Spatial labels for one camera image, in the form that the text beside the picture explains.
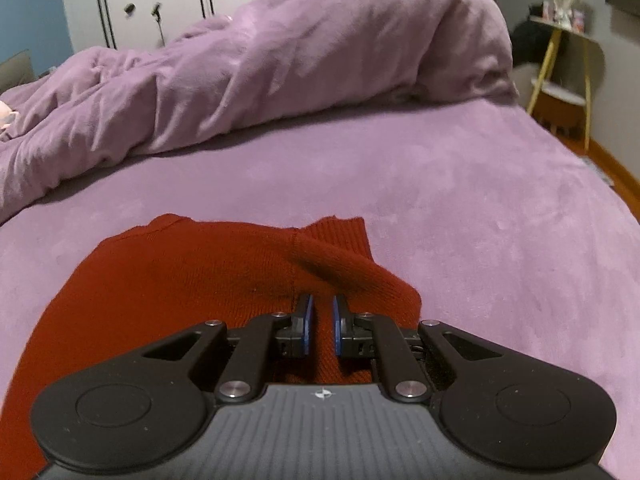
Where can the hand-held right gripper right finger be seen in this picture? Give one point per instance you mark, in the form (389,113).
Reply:
(338,325)

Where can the yellow-legged side table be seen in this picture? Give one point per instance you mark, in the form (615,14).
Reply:
(550,55)

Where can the red knit sweater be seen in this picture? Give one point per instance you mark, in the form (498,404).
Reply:
(200,270)

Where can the purple duvet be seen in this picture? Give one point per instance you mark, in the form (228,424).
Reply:
(300,60)

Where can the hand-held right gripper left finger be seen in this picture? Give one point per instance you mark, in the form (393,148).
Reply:
(307,325)

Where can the grey pillow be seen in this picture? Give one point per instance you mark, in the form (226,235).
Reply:
(15,70)

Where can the brown round basket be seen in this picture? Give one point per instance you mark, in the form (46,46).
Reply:
(562,112)

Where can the pink plush toy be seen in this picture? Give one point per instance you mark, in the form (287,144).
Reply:
(6,120)

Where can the dark cloth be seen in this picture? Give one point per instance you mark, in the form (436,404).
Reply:
(530,42)

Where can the purple bed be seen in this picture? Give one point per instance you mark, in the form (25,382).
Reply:
(475,200)

